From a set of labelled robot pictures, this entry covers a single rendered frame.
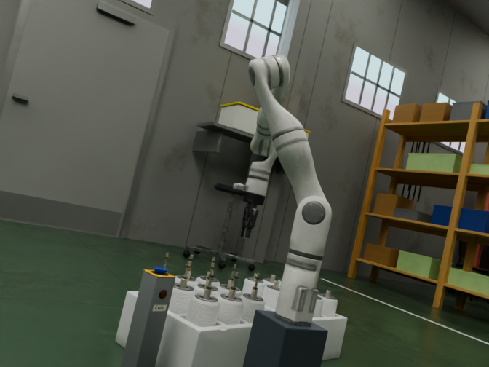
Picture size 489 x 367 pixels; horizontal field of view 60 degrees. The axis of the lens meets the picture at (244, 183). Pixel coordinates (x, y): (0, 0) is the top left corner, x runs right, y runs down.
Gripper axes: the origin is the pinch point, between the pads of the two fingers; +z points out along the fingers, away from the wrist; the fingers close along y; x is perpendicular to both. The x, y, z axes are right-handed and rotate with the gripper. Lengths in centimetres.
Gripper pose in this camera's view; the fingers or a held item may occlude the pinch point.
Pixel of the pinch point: (245, 234)
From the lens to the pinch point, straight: 146.1
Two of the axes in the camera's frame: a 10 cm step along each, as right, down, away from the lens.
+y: -1.6, 0.2, 9.9
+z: -2.3, 9.7, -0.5
